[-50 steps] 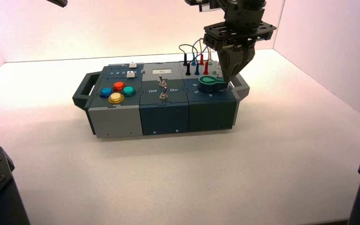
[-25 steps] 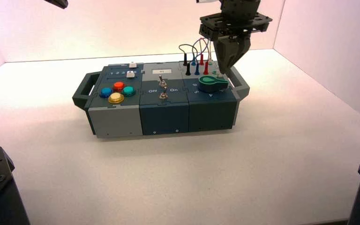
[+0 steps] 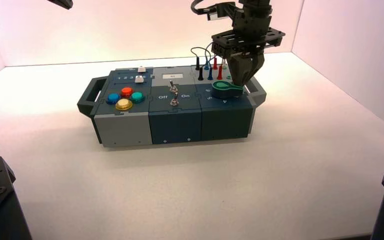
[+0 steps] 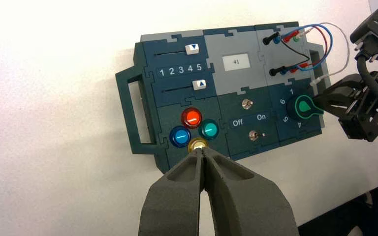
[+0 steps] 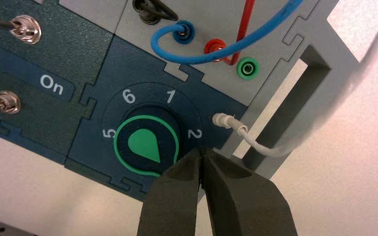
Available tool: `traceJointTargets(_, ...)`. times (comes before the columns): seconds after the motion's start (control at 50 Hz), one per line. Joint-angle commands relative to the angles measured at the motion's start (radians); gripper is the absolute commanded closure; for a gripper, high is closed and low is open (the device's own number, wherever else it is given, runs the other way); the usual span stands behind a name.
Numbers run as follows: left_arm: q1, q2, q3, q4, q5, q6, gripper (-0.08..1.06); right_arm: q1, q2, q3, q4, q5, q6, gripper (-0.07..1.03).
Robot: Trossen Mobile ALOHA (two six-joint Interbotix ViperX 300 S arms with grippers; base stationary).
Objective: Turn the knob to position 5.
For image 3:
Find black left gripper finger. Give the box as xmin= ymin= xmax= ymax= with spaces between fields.
xmin=46 ymin=0 xmax=74 ymax=10

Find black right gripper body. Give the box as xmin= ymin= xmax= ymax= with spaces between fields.
xmin=211 ymin=0 xmax=286 ymax=58

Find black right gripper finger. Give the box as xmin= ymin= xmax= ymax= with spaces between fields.
xmin=243 ymin=52 xmax=266 ymax=87
xmin=228 ymin=54 xmax=248 ymax=86

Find green rotary knob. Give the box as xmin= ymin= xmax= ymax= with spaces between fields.
xmin=211 ymin=80 xmax=245 ymax=100

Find grey and teal task box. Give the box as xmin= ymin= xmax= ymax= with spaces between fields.
xmin=76 ymin=66 xmax=267 ymax=148

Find green round push button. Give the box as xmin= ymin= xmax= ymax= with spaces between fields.
xmin=130 ymin=91 xmax=146 ymax=104

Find blue round push button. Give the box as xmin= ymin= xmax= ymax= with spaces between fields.
xmin=105 ymin=93 xmax=121 ymax=106

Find yellow round push button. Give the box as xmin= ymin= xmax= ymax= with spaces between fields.
xmin=115 ymin=98 xmax=134 ymax=112

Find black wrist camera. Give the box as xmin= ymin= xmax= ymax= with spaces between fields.
xmin=206 ymin=1 xmax=239 ymax=21

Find black jumper cable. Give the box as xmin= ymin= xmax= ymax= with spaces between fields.
xmin=190 ymin=46 xmax=213 ymax=69

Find black camera cable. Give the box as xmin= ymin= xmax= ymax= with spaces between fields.
xmin=190 ymin=0 xmax=213 ymax=16

